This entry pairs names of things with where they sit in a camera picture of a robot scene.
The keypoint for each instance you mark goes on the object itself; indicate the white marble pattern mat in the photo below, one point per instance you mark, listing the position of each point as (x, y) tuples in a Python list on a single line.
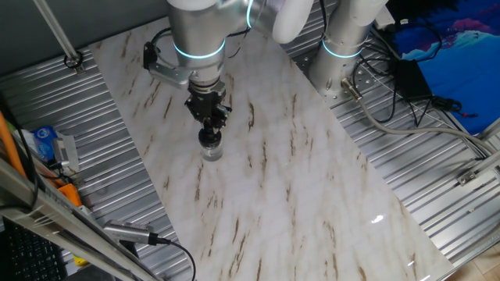
[(293, 187)]

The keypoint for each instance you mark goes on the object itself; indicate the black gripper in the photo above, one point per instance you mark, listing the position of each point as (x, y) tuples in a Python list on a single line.
[(206, 102)]

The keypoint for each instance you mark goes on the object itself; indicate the small clear glass jar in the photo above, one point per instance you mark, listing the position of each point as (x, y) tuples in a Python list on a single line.
[(213, 153)]

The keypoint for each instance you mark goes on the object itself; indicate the black dropper lid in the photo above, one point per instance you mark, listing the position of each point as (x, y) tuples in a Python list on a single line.
[(210, 138)]

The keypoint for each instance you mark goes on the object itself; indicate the silver ribbed camera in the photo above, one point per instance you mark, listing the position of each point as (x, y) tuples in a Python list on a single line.
[(127, 232)]

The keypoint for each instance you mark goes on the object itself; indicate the aluminium pole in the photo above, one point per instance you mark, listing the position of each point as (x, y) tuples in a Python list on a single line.
[(58, 35)]

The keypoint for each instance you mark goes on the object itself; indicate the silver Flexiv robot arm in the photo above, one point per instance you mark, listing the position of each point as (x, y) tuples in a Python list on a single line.
[(199, 35)]

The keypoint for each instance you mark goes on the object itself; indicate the black power adapter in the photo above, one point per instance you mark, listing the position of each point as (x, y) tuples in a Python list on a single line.
[(413, 80)]

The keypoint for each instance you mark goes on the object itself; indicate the black keyboard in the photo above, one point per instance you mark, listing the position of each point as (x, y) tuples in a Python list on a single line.
[(27, 253)]

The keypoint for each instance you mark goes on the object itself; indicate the blue printed cloth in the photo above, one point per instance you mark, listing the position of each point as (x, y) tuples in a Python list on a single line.
[(461, 58)]

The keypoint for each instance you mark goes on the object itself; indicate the orange button box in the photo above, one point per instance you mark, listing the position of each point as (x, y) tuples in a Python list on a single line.
[(70, 195)]

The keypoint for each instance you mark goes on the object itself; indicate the white power strip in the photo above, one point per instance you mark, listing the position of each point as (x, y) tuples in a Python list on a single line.
[(384, 17)]

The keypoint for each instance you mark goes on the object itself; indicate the yellow box green mushroom button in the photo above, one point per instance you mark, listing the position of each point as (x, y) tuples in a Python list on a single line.
[(81, 261)]

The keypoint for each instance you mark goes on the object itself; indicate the small silver metal bracket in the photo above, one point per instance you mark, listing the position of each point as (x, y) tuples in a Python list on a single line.
[(66, 152)]

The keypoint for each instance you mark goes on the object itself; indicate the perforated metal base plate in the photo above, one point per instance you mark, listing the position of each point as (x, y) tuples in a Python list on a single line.
[(367, 80)]

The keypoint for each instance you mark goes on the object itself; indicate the orange tube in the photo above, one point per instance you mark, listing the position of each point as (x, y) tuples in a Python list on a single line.
[(9, 144)]

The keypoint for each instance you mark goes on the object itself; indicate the aluminium corner bracket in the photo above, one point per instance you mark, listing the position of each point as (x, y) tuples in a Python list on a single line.
[(468, 176)]

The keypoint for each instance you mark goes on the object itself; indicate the blue tissue pack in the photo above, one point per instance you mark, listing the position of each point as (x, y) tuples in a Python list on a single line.
[(43, 142)]

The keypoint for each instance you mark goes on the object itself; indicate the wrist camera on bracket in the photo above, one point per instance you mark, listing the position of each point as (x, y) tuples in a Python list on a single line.
[(164, 74)]

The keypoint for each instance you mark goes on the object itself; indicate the aluminium frame beam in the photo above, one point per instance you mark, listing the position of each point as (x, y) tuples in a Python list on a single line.
[(51, 218)]

